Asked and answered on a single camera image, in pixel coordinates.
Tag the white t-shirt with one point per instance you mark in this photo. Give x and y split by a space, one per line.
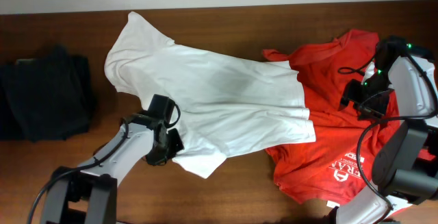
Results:
229 106

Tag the red printed t-shirt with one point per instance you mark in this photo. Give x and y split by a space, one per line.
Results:
327 168

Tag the folded black clothes stack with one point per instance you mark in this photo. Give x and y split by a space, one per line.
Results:
47 98

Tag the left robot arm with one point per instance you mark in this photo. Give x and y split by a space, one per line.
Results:
88 193

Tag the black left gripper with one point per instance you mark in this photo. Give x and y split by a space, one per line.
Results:
168 145

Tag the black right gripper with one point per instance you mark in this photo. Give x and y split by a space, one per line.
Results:
358 98

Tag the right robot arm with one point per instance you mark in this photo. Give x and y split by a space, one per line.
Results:
401 88

